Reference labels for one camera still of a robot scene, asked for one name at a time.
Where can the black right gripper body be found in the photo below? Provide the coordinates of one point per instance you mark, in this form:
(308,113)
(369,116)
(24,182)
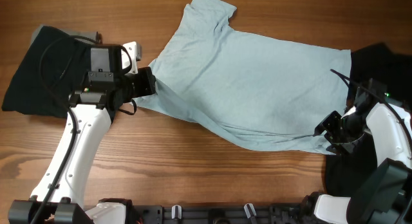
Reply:
(347,129)

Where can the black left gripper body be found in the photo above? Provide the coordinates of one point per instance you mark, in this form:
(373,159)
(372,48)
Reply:
(138,84)

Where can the light blue t-shirt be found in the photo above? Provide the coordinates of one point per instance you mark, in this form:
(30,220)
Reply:
(260,93)

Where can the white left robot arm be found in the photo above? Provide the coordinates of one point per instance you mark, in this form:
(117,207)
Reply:
(113,79)

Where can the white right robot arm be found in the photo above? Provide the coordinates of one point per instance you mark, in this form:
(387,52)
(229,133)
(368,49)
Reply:
(384,196)

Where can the folded dark clothes stack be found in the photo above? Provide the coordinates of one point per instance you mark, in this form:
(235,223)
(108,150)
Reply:
(52,60)

